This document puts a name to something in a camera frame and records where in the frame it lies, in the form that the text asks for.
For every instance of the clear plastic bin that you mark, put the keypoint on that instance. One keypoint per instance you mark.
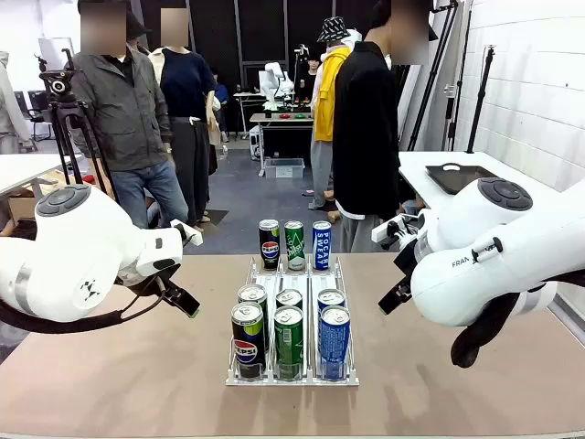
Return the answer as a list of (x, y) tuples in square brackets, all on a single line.
[(283, 169)]

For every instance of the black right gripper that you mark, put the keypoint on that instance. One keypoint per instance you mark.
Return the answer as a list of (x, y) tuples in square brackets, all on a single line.
[(407, 267)]

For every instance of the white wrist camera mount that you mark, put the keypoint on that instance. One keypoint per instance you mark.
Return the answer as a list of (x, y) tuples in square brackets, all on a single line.
[(187, 233), (395, 231)]

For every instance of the small white robot arm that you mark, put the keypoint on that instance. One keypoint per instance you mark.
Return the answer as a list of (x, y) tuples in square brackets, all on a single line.
[(274, 75)]

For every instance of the green Chilsung cider can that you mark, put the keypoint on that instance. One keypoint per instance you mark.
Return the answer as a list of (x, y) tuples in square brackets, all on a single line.
[(294, 247), (289, 297), (289, 343)]

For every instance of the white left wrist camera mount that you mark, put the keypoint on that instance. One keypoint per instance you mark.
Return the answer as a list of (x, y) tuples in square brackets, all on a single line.
[(187, 233)]

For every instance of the black Pepsi can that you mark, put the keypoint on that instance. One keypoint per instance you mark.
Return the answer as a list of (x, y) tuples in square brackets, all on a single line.
[(252, 293), (269, 247), (248, 343)]

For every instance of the person in black jacket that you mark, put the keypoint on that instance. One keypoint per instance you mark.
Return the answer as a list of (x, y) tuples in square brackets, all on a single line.
[(365, 114)]

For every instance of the black office chair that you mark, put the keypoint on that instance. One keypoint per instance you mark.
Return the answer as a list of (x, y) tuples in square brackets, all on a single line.
[(36, 110)]

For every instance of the black serving tray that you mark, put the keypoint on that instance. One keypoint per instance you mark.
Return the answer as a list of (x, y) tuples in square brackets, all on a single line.
[(457, 178)]

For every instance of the black tripod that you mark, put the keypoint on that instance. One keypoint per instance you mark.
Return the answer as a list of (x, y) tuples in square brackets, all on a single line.
[(68, 110)]

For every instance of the blue Pocari Sweat can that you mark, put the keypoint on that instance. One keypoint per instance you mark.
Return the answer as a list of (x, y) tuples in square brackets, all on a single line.
[(334, 343), (331, 297), (322, 247)]

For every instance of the mannequin in grey clothes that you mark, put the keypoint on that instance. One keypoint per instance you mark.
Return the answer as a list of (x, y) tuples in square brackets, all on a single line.
[(9, 105)]

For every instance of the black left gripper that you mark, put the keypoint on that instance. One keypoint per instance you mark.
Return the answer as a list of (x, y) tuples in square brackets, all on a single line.
[(160, 281)]

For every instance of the mannequin with navy top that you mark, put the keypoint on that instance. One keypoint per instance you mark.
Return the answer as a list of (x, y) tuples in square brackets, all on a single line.
[(185, 87)]

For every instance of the dark work table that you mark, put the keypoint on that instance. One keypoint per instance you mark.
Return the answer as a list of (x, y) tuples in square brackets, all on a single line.
[(283, 117)]

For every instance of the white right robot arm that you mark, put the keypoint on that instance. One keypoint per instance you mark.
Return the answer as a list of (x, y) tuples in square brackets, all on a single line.
[(493, 256)]

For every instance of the person in black clothes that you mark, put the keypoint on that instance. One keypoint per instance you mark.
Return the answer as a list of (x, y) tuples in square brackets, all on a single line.
[(311, 80)]

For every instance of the man in grey jacket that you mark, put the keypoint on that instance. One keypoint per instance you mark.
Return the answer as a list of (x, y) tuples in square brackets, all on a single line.
[(123, 119)]

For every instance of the mannequin with black hat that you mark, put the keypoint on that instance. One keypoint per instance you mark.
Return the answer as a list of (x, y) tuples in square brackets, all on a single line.
[(136, 27)]

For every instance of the thin black light stand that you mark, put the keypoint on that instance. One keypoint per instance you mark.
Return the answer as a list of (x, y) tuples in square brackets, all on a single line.
[(481, 100)]

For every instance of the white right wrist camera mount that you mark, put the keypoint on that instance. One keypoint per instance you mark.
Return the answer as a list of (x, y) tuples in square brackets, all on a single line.
[(395, 231)]

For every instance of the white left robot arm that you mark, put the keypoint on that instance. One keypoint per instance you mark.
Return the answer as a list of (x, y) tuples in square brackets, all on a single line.
[(68, 247)]

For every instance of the mannequin with yellow hoodie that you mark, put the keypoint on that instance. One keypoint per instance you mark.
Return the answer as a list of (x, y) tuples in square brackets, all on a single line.
[(326, 105)]

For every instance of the clear acrylic can rack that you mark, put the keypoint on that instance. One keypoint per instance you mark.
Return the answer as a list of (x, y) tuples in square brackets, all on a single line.
[(292, 279)]

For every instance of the black leaning stand poles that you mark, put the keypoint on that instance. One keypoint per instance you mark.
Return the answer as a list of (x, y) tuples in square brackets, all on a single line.
[(428, 91)]

